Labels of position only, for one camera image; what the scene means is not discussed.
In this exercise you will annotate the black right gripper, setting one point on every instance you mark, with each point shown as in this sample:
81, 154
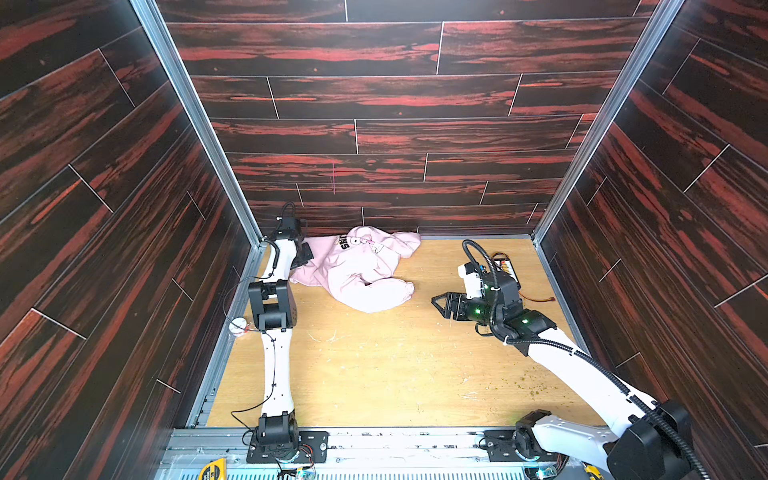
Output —
459, 307

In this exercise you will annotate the pink zip jacket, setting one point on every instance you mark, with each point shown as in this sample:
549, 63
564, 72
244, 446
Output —
357, 268

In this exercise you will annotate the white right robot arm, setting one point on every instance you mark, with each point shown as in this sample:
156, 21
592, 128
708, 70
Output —
640, 437

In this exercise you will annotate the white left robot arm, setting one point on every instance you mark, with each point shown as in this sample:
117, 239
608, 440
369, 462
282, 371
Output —
275, 315

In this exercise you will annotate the yellow tape measure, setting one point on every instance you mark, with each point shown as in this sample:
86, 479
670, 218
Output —
215, 470

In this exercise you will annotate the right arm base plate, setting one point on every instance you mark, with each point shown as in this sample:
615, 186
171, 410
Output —
513, 446

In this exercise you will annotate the aluminium front rail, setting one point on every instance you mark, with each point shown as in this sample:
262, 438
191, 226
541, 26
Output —
356, 453

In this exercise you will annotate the yellow handled tool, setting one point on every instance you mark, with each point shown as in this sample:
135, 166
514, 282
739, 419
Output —
592, 472

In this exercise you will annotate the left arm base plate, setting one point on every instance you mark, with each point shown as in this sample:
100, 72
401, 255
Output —
307, 447

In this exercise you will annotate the aluminium corner post right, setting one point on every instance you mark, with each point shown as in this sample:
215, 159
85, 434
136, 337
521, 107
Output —
647, 44

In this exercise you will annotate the aluminium corner post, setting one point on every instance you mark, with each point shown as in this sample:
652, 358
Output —
159, 36
647, 44

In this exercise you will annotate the aluminium corner post left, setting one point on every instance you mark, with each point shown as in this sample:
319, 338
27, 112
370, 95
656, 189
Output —
159, 36

